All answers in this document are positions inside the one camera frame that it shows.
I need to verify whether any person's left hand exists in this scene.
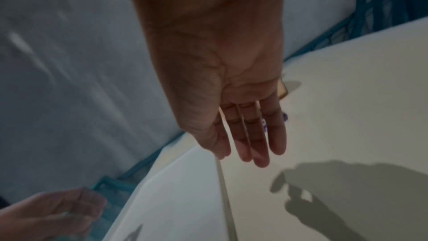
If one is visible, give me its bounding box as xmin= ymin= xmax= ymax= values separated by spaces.
xmin=0 ymin=186 xmax=108 ymax=241

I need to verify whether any person's right hand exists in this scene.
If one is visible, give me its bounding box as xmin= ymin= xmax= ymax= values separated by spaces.
xmin=142 ymin=9 xmax=288 ymax=169

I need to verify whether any teal plastic crate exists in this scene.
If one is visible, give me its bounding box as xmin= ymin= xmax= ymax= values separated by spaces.
xmin=87 ymin=131 xmax=186 ymax=241
xmin=284 ymin=0 xmax=428 ymax=61

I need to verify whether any small purple and white object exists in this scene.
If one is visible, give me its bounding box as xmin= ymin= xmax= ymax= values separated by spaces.
xmin=260 ymin=112 xmax=289 ymax=133

